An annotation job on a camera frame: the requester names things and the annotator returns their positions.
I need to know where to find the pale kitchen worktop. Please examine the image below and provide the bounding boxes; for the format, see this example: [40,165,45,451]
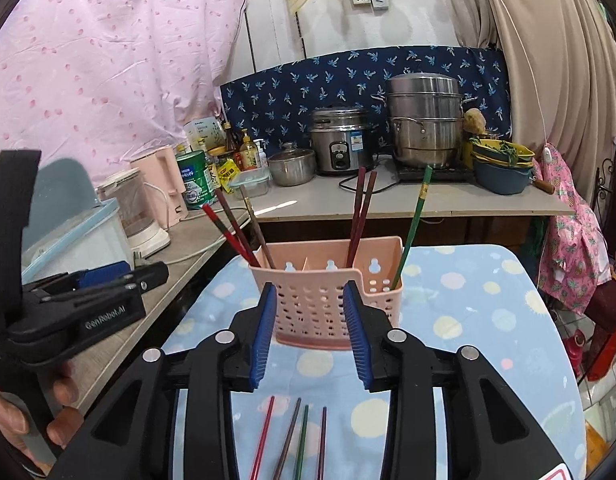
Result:
[243,162,575,222]

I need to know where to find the green tin can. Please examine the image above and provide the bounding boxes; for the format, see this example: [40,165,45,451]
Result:
[176,150,216,211]

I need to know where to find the steel rice cooker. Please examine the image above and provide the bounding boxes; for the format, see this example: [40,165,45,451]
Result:
[309,106,376,176]

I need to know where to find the yellow snack packet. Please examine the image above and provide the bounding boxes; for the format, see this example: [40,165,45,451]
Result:
[218,159,243,193]

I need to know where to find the yellow-green bowl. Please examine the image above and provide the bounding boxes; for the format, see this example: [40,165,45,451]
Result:
[468,137,536,168]

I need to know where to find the white power cable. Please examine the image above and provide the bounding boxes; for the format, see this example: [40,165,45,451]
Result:
[132,230,229,266]

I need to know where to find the small steel pot with lid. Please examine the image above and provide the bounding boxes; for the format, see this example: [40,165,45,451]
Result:
[268,142,316,187]

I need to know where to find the green chopstick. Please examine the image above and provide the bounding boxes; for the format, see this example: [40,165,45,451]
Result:
[294,403,310,480]
[390,165,433,291]

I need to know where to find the beige curtain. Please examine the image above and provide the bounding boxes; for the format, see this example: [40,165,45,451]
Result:
[440,0,616,201]

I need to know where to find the maroon chopstick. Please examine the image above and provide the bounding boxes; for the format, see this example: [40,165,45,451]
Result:
[345,165,367,268]
[314,406,329,480]
[350,170,379,267]

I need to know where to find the red chopstick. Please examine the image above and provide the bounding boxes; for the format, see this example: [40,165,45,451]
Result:
[249,395,276,480]
[201,202,259,267]

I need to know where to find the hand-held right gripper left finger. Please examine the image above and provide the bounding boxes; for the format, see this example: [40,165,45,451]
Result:
[52,282,279,480]

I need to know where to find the navy printed cloth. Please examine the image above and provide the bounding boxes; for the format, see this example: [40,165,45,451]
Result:
[220,45,514,146]

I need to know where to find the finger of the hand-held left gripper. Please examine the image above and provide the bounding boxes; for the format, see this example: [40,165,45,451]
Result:
[22,261,133,295]
[38,261,169,311]

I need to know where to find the yellow oil bottle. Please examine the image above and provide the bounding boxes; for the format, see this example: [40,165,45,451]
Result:
[238,129,261,171]

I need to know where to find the white carton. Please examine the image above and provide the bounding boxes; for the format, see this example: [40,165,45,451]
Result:
[183,119,226,153]

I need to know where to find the white dish rack bin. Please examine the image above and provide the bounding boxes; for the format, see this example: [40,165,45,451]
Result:
[20,157,136,286]

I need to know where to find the stacked steel steamer pot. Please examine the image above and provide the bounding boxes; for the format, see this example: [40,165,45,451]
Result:
[385,72,476,168]

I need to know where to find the brown chopstick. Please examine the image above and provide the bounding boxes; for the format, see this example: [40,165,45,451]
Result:
[215,189,263,263]
[272,397,303,480]
[243,196,277,270]

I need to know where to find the pink floral garment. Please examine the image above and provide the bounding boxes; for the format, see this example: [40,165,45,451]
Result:
[535,147,614,316]

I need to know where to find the clear jug with white base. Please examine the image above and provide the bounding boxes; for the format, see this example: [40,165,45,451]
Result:
[96,167,171,261]

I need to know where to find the black induction cooktop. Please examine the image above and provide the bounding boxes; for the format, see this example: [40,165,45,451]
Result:
[393,160,476,183]

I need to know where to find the clear food container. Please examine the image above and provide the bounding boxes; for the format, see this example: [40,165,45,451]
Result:
[228,167,271,200]

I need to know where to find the pink perforated utensil basket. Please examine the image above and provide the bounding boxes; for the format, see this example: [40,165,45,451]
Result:
[249,236,405,348]

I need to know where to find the pink dotted sheet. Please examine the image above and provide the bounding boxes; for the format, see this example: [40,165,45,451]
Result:
[0,0,249,171]

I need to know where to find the blue plastic basin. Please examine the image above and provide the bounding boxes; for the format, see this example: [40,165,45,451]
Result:
[472,157,534,196]

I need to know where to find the pink electric kettle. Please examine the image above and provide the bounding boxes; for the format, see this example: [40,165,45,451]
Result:
[130,146,189,228]

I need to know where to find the brown lumpy vegetable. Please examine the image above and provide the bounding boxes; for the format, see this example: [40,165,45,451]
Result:
[463,109,487,135]

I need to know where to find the person's left hand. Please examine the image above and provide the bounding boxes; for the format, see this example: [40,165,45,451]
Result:
[0,362,84,472]

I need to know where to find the blue planet-print tablecloth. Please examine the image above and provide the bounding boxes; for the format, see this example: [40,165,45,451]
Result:
[160,244,589,480]

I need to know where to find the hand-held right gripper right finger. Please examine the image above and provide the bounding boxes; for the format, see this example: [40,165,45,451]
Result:
[343,280,574,480]

